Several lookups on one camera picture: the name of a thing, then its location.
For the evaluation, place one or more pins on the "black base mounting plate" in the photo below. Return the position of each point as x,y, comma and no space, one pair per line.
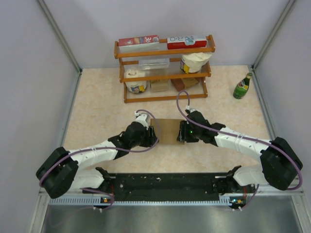
172,186

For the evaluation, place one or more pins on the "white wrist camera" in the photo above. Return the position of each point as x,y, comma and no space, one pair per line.
189,109
142,117

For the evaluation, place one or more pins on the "red white wrap box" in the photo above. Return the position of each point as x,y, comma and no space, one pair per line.
186,42

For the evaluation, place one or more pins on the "upper toilet paper roll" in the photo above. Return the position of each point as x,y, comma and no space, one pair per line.
193,62

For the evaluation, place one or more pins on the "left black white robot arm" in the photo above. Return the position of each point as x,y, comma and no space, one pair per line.
70,170

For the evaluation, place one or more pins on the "beige sponge pack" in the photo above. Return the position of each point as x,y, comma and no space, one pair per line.
159,85

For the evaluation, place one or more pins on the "red white foil box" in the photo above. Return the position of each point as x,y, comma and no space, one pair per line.
139,44

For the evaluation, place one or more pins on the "red-brown scouring pad pack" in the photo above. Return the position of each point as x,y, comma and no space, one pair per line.
184,83

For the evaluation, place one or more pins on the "clear plastic container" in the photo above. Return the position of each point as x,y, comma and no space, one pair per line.
151,64

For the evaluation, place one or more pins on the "brown cardboard box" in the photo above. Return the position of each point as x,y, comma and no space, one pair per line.
169,131

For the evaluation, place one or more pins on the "toilet paper roll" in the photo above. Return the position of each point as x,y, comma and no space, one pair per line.
135,87
193,62

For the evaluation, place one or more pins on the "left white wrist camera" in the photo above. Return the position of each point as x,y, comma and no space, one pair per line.
142,117

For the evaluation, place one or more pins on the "lower toilet paper roll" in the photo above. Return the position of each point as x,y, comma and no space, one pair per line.
135,87

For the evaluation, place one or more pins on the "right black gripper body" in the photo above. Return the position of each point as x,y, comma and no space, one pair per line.
188,134

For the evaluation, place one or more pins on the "green glass bottle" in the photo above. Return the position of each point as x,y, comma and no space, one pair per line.
242,87

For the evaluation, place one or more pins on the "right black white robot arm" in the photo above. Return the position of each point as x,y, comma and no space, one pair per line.
278,165

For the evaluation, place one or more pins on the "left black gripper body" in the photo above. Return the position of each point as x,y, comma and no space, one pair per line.
147,139

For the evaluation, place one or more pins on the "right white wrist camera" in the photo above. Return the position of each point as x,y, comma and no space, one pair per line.
189,109

